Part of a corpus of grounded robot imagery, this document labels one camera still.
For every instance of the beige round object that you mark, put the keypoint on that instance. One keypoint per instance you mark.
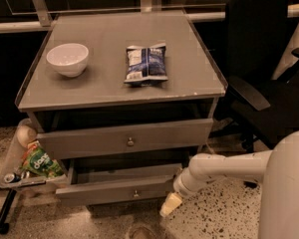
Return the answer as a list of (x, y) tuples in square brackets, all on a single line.
[(25, 135)]

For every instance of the grey drawer cabinet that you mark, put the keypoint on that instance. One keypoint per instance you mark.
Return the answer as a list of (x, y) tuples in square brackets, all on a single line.
[(100, 98)]

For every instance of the blue chip bag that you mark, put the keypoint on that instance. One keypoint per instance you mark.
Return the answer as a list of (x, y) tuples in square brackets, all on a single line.
[(146, 65)]

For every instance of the grey drawer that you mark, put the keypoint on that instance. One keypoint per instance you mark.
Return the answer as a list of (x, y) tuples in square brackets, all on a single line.
[(93, 182), (125, 139)]

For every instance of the white ceramic bowl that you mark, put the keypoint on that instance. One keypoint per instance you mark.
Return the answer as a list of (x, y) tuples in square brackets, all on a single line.
[(69, 60)]

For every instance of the black office chair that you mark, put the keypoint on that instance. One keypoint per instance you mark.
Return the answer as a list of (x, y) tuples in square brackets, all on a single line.
[(263, 108)]

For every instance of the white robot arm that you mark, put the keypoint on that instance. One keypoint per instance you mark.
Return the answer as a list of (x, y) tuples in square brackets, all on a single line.
[(277, 170)]

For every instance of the grey top drawer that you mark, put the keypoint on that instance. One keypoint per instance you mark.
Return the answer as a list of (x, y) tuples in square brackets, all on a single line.
[(125, 139)]

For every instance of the clear acrylic side bin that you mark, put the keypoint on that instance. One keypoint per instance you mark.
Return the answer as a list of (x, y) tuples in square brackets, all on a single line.
[(13, 164)]

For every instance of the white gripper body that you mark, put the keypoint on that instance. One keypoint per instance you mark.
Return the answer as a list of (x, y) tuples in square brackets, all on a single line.
[(181, 185)]

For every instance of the soda can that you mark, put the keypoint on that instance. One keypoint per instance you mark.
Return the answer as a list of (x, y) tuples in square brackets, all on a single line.
[(12, 178)]

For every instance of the metal railing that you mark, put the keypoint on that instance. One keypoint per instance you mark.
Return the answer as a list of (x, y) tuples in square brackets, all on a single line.
[(89, 14)]

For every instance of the black stand leg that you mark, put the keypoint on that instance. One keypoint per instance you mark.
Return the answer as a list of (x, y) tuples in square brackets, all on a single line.
[(4, 226)]

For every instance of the green snack bag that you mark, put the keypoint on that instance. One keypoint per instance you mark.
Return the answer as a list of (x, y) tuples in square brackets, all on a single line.
[(36, 160)]

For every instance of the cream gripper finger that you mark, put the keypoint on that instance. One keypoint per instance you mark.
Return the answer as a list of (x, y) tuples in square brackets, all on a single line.
[(173, 200)]

